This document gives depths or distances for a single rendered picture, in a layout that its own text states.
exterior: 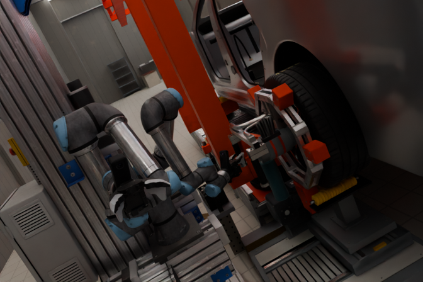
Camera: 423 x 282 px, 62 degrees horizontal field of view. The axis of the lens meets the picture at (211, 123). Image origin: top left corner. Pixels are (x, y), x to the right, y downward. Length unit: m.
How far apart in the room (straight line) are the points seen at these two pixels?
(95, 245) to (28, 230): 0.28
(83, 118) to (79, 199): 0.43
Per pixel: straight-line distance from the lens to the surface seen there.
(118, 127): 1.32
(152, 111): 1.63
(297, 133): 1.62
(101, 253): 1.73
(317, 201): 1.92
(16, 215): 1.64
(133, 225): 1.19
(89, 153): 1.37
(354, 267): 2.07
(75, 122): 1.34
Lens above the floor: 1.53
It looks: 14 degrees down
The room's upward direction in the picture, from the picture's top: 25 degrees counter-clockwise
